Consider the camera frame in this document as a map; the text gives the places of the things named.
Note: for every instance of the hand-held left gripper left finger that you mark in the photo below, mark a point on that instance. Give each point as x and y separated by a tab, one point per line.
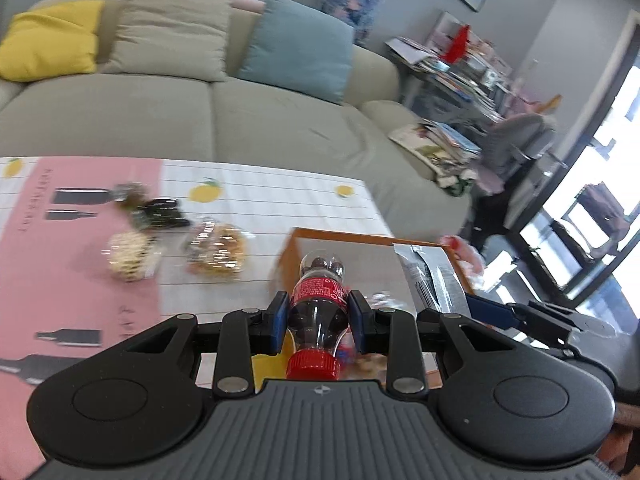
281	322

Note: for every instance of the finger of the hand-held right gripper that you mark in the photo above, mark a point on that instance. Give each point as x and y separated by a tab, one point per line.
490	309

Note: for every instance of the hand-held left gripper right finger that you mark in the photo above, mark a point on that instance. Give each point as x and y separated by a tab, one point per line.
356	322

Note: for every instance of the small cola bottle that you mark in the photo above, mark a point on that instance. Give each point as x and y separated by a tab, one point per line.
317	310

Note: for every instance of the orange cardboard box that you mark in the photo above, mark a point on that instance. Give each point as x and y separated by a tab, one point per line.
370	265

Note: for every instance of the silver foil snack packet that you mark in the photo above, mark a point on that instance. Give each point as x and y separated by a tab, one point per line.
430	275

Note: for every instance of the black snack packet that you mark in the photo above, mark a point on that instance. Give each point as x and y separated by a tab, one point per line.
162	212

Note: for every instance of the clear packet of brown nuts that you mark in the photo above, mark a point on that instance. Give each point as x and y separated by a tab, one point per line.
129	195

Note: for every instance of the person's right forearm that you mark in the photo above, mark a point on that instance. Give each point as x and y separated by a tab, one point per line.
629	435

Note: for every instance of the clear pastry packet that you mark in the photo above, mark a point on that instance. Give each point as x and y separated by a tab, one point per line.
372	364

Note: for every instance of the pink plastic bag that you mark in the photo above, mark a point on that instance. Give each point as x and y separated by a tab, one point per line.
462	257

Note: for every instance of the dark cloth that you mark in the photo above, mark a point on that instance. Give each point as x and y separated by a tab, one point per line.
492	220

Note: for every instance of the golden waffle cookie packet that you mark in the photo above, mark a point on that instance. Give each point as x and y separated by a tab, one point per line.
217	247

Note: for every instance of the glass balcony door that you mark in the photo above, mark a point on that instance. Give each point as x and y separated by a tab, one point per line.
595	185

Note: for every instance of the white puffed snack packet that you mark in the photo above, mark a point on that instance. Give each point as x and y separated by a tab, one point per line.
131	255

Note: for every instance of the grey office chair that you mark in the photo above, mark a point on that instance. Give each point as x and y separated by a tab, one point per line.
510	145

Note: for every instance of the stack of magazines on sofa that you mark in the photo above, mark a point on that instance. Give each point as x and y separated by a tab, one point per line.
430	155

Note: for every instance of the stack of books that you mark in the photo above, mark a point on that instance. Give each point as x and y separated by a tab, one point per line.
452	137

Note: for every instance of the pink and white checked tablecloth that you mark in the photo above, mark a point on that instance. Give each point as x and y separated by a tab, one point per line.
100	270

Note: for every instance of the beige sofa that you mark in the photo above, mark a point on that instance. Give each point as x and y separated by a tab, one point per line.
200	120

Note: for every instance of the cluttered grey desk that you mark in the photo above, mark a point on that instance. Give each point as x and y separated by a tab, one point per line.
450	80

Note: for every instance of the red paper ornament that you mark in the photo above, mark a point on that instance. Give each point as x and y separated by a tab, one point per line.
459	42

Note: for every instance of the light blue cushion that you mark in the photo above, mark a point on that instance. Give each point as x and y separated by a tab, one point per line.
300	50

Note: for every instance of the beige cushion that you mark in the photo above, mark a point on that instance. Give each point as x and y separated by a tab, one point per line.
170	35

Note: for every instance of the printed figure pillow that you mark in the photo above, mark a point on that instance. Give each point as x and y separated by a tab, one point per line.
352	5

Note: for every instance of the pink cushion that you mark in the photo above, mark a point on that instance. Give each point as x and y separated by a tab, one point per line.
247	5

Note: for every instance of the yellow cushion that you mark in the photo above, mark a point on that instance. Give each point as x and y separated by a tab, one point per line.
50	40

